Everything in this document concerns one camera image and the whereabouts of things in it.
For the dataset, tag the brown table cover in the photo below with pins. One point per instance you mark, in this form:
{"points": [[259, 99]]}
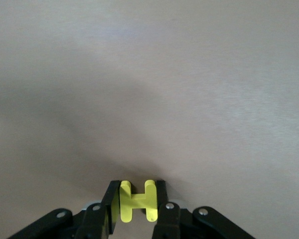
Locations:
{"points": [[164, 74]]}

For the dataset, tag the yellow letter H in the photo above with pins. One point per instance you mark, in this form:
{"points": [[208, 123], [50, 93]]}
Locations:
{"points": [[138, 201]]}

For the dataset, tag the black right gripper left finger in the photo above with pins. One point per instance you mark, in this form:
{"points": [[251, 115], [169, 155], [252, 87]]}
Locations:
{"points": [[92, 221]]}

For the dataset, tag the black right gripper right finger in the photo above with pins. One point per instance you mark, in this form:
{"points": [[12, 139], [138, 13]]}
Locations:
{"points": [[172, 219]]}

